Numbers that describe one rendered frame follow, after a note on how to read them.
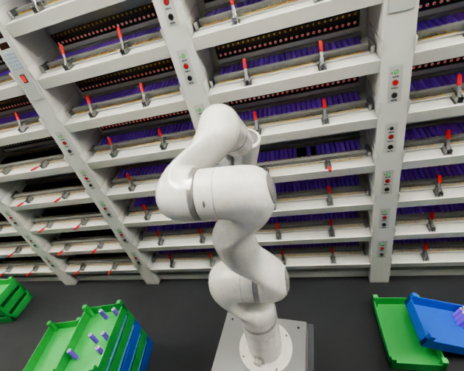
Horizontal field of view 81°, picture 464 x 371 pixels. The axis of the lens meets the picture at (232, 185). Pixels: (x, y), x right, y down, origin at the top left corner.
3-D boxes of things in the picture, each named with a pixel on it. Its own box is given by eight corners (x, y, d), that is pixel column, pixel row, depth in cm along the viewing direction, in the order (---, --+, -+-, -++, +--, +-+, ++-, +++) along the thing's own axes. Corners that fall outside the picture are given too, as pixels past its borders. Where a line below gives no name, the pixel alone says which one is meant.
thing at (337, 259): (370, 267, 144) (372, 255, 134) (257, 270, 161) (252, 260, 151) (361, 234, 157) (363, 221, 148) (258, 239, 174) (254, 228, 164)
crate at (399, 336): (445, 372, 110) (449, 363, 105) (389, 369, 115) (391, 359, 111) (417, 304, 134) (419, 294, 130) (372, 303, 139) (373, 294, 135)
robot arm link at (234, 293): (277, 336, 82) (267, 284, 70) (218, 333, 86) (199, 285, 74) (277, 300, 92) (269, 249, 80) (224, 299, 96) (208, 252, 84)
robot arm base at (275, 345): (283, 386, 87) (278, 356, 77) (230, 364, 95) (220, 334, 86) (298, 331, 101) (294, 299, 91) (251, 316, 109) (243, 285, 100)
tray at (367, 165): (374, 172, 113) (377, 156, 106) (234, 187, 129) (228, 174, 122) (364, 140, 126) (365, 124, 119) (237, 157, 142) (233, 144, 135)
